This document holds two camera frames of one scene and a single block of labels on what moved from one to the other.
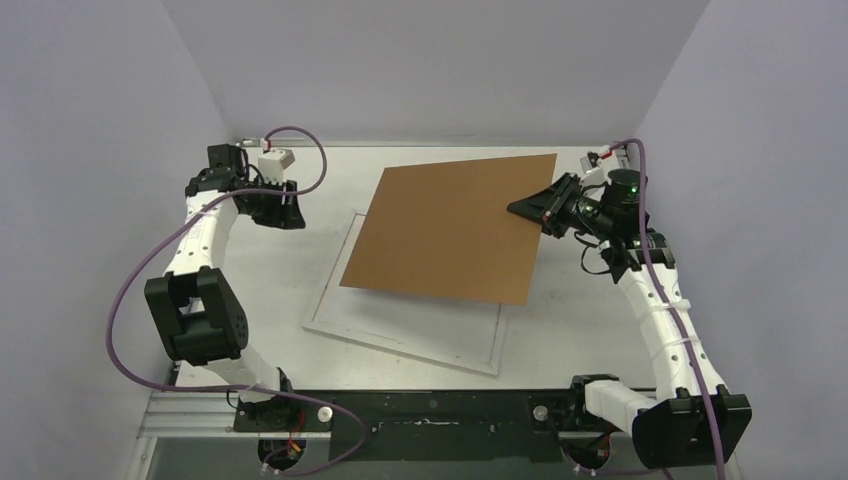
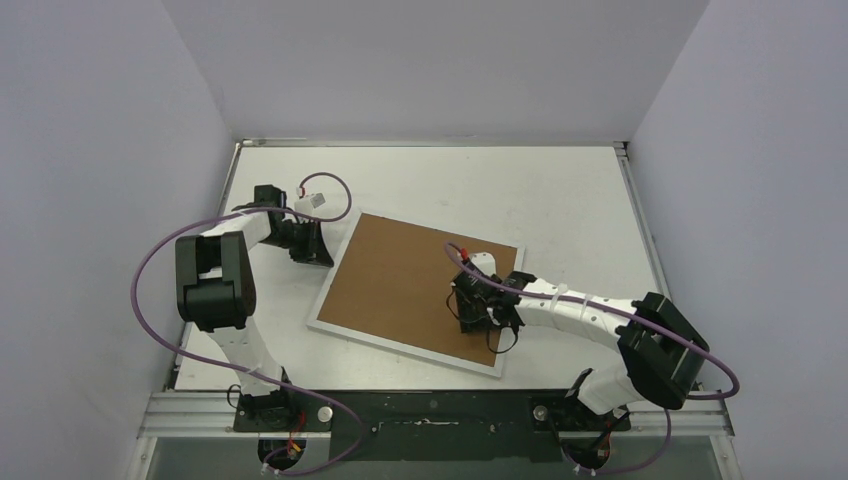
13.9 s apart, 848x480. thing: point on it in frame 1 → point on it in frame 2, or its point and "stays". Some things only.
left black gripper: x=292 y=217 → x=315 y=251
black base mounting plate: x=513 y=425 stays
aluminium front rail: x=188 y=414 stays
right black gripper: x=564 y=206 → x=473 y=304
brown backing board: x=446 y=229 → x=394 y=280
